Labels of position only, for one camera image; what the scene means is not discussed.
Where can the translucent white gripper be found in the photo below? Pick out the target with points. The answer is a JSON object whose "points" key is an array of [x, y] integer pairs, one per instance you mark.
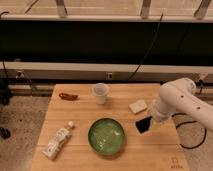
{"points": [[152, 114]]}

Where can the black rectangular eraser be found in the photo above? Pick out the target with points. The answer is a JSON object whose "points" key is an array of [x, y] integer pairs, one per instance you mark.
{"points": [[143, 125]]}

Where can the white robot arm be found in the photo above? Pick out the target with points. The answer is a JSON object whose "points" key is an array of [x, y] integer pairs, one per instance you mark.
{"points": [[178, 96]]}

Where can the green ceramic bowl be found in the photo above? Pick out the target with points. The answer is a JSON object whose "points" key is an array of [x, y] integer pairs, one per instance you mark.
{"points": [[106, 136]]}

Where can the white rectangular sponge block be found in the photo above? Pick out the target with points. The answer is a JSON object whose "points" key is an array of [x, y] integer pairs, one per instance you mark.
{"points": [[138, 106]]}

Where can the red chili pepper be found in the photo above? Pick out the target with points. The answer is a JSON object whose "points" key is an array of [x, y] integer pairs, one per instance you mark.
{"points": [[68, 97]]}

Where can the white small bottle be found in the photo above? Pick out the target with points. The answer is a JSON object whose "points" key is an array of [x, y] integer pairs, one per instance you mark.
{"points": [[58, 140]]}

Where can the black object on floor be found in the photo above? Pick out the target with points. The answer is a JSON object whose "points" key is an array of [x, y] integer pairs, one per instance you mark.
{"points": [[4, 133]]}

